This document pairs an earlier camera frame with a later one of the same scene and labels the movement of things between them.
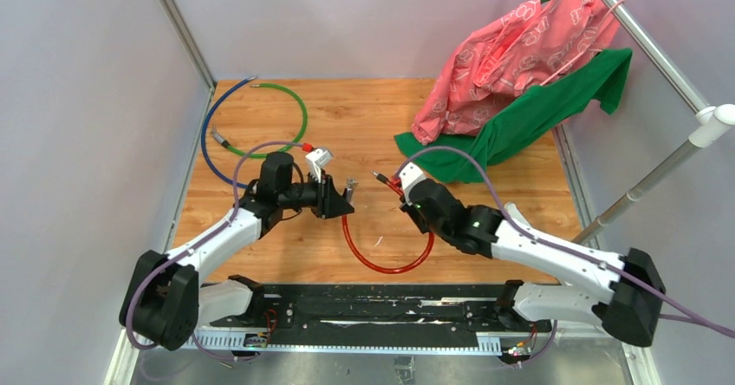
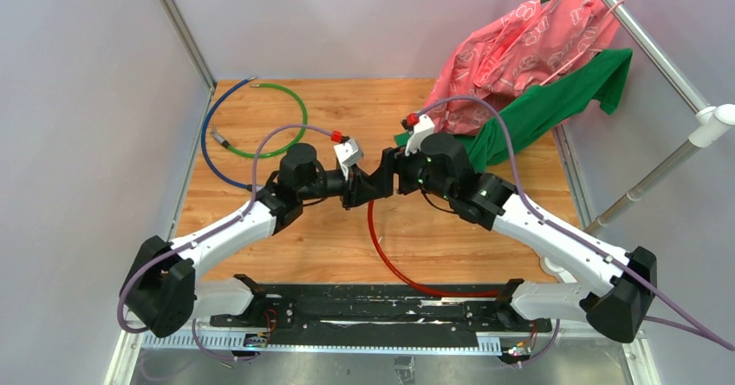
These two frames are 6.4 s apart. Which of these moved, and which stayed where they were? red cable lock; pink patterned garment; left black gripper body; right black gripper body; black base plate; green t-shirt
Moved: right black gripper body; left black gripper body; red cable lock
Stayed: black base plate; pink patterned garment; green t-shirt
